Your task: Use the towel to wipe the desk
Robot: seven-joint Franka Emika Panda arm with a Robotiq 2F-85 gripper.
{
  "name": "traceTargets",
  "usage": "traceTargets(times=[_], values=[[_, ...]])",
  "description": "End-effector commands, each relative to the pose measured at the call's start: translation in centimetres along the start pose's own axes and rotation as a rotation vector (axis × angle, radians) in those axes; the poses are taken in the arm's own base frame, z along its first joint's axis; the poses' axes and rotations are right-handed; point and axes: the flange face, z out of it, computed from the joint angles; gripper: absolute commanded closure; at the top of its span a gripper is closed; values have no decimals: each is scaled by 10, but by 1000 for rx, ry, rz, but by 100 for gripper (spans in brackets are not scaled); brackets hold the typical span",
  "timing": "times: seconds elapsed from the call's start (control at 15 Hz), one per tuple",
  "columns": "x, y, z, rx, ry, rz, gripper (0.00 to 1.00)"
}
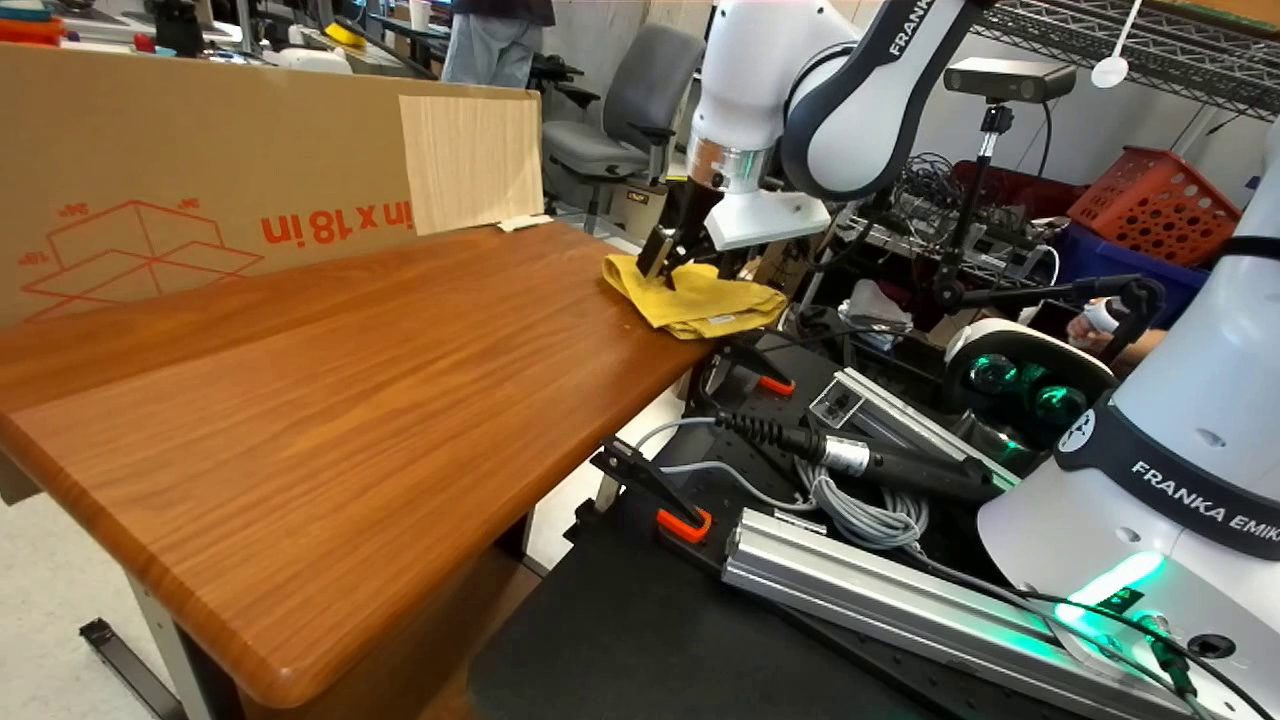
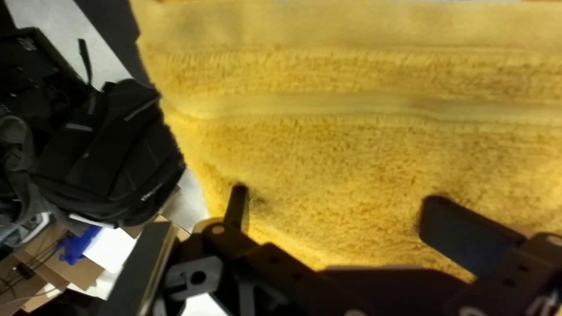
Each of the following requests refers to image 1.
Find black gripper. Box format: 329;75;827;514
631;174;744;283

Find yellow terry towel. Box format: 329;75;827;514
598;250;792;345

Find gray desk leg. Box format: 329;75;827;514
78;573;218;720

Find gray office chair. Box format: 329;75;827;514
535;24;708;222

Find person in blue jeans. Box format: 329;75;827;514
436;0;556;90

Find black table mat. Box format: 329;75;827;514
464;482;963;720

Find blue plastic bin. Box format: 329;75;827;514
1056;222;1179;324

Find white round hanging object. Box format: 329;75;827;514
1088;0;1150;90

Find red plastic basket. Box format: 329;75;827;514
1063;144;1248;263

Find large brown cardboard box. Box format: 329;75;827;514
0;44;548;330

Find black clamp orange handle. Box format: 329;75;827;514
714;337;802;403
594;435;720;552

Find silver metal bracket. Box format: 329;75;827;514
803;368;1023;493

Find black cable with connector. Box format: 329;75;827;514
714;403;1003;504

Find gray coiled cable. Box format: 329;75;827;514
666;452;936;556

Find stereo camera green lenses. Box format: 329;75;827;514
941;315;1119;456

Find silver aluminium extrusion rail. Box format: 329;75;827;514
717;504;1206;720

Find black camera on stand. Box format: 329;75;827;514
933;52;1081;315

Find metal wire shelf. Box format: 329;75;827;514
977;0;1280;124

